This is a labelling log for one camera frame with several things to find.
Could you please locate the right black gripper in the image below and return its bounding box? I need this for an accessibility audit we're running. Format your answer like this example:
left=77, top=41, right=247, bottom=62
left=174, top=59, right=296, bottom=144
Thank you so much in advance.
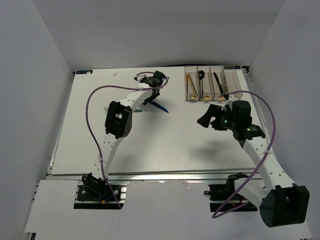
left=197, top=104, right=238, bottom=131

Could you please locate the blue knife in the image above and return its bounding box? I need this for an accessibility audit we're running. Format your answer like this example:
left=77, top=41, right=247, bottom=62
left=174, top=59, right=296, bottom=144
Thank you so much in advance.
left=149, top=101, right=169, bottom=114

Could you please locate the black knife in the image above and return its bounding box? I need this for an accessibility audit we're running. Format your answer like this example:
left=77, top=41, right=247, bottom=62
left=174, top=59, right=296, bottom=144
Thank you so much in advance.
left=213, top=72, right=224, bottom=97

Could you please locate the orange chopstick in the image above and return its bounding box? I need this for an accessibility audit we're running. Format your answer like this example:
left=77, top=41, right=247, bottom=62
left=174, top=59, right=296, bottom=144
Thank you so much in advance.
left=185, top=73, right=190, bottom=98
left=189, top=74, right=197, bottom=94

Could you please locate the black spoon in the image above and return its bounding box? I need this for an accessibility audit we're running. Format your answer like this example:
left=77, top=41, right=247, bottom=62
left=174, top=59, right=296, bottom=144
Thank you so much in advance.
left=198, top=70, right=205, bottom=96

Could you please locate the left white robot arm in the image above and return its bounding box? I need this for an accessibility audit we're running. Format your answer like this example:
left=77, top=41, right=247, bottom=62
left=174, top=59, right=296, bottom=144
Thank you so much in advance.
left=82, top=70, right=170, bottom=201

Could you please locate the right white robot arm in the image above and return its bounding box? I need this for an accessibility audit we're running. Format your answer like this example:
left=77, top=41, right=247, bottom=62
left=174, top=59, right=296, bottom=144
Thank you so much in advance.
left=197, top=99, right=310, bottom=228

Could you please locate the clear container compartment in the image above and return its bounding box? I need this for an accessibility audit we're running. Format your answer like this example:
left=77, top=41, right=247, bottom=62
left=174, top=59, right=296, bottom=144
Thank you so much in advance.
left=210, top=65, right=228, bottom=102
left=197, top=65, right=215, bottom=101
left=184, top=65, right=200, bottom=101
left=222, top=67, right=241, bottom=94

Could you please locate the right blue label sticker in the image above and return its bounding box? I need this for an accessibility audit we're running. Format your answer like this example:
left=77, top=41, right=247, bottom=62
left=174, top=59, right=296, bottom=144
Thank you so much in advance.
left=223, top=65, right=241, bottom=70

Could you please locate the blue label sticker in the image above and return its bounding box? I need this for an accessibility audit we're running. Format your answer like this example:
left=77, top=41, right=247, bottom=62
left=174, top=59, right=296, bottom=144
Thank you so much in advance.
left=75, top=69, right=93, bottom=75
left=223, top=65, right=241, bottom=70

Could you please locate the left blue label sticker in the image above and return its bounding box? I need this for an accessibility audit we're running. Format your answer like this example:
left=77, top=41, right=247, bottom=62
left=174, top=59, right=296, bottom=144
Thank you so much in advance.
left=75, top=69, right=93, bottom=75

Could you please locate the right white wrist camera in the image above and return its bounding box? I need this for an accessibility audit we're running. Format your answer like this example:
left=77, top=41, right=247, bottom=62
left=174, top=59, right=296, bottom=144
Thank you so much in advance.
left=222, top=94, right=235, bottom=111

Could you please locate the green handled fork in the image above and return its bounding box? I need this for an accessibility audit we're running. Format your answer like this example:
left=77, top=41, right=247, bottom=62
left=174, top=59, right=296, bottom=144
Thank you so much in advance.
left=104, top=107, right=143, bottom=113

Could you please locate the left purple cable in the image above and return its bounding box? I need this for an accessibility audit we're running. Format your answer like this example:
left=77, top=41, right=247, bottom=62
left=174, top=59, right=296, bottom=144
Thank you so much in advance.
left=85, top=71, right=171, bottom=210

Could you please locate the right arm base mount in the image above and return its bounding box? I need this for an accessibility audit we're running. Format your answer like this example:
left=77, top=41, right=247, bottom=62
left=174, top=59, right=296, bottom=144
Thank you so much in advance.
left=203, top=172, right=249, bottom=213

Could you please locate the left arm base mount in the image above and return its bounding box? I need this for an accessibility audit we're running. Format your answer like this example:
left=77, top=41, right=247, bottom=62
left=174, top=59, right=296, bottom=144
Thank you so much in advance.
left=73, top=173, right=124, bottom=210

